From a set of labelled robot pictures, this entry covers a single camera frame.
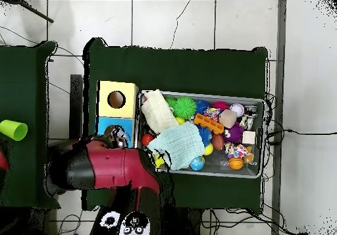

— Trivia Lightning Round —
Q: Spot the mint knitted cloth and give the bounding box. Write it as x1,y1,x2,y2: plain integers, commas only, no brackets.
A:
146,121,206,170

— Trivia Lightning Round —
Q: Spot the clear plastic toy packet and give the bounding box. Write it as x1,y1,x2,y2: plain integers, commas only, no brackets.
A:
105,124,131,149

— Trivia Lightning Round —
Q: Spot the wooden box with three holes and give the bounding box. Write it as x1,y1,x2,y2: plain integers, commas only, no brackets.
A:
95,80,140,151

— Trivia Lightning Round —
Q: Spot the cream knitted cloth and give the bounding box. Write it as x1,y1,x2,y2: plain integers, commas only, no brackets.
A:
140,88,180,135

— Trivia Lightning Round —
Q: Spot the green spiky rubber ball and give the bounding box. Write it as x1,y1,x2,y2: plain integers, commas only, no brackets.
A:
172,96,197,120

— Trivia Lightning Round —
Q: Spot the orange-red smooth ball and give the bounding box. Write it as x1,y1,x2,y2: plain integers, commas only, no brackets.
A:
141,133,155,147

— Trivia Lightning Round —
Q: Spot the orange long toy block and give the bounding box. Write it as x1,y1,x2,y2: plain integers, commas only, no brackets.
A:
194,113,224,135

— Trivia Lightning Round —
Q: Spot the globe print ball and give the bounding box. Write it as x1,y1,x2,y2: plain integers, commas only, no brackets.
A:
190,155,205,172

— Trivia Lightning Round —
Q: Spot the dark green table cloth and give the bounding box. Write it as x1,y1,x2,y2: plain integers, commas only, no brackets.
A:
0,40,60,210
82,37,269,211

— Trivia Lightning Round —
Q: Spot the tan wooden cube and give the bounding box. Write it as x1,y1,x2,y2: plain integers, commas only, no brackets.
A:
219,109,238,129

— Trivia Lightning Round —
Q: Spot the purple plush monster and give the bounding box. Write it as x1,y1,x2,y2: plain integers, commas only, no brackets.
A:
223,120,246,145

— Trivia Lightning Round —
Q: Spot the small basketball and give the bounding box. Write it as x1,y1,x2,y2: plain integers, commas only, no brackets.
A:
228,156,245,170

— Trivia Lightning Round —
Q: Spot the lime green plastic cup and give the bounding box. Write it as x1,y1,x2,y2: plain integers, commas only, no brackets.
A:
0,119,29,142

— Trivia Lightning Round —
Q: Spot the dark thin rod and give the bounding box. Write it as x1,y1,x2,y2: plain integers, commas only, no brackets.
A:
10,0,55,24

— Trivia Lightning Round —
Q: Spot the shallow wire mesh bin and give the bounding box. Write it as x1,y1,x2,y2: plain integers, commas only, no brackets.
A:
132,89,267,179

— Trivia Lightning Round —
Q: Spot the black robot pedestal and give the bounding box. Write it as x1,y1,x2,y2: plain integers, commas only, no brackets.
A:
174,207,203,235

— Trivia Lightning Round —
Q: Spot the thin black cable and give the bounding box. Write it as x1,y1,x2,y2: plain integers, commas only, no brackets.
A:
267,128,337,145

